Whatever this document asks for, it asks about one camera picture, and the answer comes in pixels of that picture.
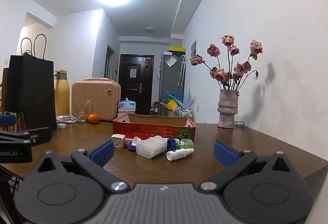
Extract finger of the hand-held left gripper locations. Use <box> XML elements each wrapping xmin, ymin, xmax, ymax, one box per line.
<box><xmin>0</xmin><ymin>127</ymin><xmax>53</xmax><ymax>147</ymax></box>
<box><xmin>0</xmin><ymin>115</ymin><xmax>16</xmax><ymax>127</ymax></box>

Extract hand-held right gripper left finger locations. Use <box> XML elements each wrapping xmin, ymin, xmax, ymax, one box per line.
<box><xmin>26</xmin><ymin>140</ymin><xmax>130</xmax><ymax>194</ymax></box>

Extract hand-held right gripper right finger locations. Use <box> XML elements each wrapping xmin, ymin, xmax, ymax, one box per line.
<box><xmin>198</xmin><ymin>140</ymin><xmax>305</xmax><ymax>192</ymax></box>

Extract beige cube box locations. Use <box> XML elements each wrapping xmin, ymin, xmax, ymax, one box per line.
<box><xmin>111</xmin><ymin>134</ymin><xmax>126</xmax><ymax>148</ymax></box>

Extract purple white small bottle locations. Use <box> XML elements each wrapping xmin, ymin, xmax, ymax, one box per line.
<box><xmin>125</xmin><ymin>137</ymin><xmax>140</xmax><ymax>152</ymax></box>

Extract green white bottle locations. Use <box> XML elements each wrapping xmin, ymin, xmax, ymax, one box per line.
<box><xmin>177</xmin><ymin>139</ymin><xmax>195</xmax><ymax>150</ymax></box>

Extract white plastic container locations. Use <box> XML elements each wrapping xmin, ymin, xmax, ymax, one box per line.
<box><xmin>136</xmin><ymin>136</ymin><xmax>170</xmax><ymax>159</ymax></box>

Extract blue plastic cap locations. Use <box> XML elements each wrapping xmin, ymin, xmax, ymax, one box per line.
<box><xmin>166</xmin><ymin>138</ymin><xmax>180</xmax><ymax>150</ymax></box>

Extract red cardboard box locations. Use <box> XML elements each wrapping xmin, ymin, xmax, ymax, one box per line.
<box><xmin>112</xmin><ymin>114</ymin><xmax>196</xmax><ymax>143</ymax></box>

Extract dark printed snack bag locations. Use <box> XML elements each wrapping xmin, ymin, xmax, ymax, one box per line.
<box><xmin>4</xmin><ymin>111</ymin><xmax>26</xmax><ymax>132</ymax></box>

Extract pink ceramic vase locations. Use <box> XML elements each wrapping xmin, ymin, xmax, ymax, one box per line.
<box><xmin>217</xmin><ymin>89</ymin><xmax>239</xmax><ymax>129</ymax></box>

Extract black paper bag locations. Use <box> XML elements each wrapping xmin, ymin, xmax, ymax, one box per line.
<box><xmin>8</xmin><ymin>34</ymin><xmax>57</xmax><ymax>130</ymax></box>

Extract yellow thermos bottle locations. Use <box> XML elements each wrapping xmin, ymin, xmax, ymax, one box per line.
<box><xmin>54</xmin><ymin>70</ymin><xmax>70</xmax><ymax>117</ymax></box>

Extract blue tissue pack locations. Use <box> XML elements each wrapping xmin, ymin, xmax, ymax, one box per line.
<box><xmin>118</xmin><ymin>98</ymin><xmax>137</xmax><ymax>111</ymax></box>

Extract pink ribbed suitcase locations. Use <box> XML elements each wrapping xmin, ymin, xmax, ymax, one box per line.
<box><xmin>71</xmin><ymin>78</ymin><xmax>121</xmax><ymax>122</ymax></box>

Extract small clear bottles group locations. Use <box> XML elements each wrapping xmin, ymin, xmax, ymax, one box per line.
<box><xmin>175</xmin><ymin>107</ymin><xmax>194</xmax><ymax>118</ymax></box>

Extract dark entrance door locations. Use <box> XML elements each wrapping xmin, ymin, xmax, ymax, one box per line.
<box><xmin>119</xmin><ymin>54</ymin><xmax>154</xmax><ymax>115</ymax></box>

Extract yellow watering can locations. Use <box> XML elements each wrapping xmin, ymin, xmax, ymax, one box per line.
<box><xmin>160</xmin><ymin>100</ymin><xmax>178</xmax><ymax>112</ymax></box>

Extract blue plastic toy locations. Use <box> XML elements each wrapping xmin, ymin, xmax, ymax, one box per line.
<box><xmin>165</xmin><ymin>92</ymin><xmax>183</xmax><ymax>106</ymax></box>

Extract dried pink rose bouquet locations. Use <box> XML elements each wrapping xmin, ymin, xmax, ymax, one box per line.
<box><xmin>190</xmin><ymin>34</ymin><xmax>264</xmax><ymax>91</ymax></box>

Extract interior doorway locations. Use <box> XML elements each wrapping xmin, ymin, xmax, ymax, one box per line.
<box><xmin>105</xmin><ymin>44</ymin><xmax>116</xmax><ymax>79</ymax></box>

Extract grey refrigerator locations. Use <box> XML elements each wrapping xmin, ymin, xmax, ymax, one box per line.
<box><xmin>157</xmin><ymin>53</ymin><xmax>185</xmax><ymax>115</ymax></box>

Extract white folded umbrella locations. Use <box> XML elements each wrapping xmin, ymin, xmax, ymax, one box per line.
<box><xmin>178</xmin><ymin>54</ymin><xmax>185</xmax><ymax>86</ymax></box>

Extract white charger cable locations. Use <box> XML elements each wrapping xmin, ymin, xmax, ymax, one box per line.
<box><xmin>56</xmin><ymin>114</ymin><xmax>76</xmax><ymax>124</ymax></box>

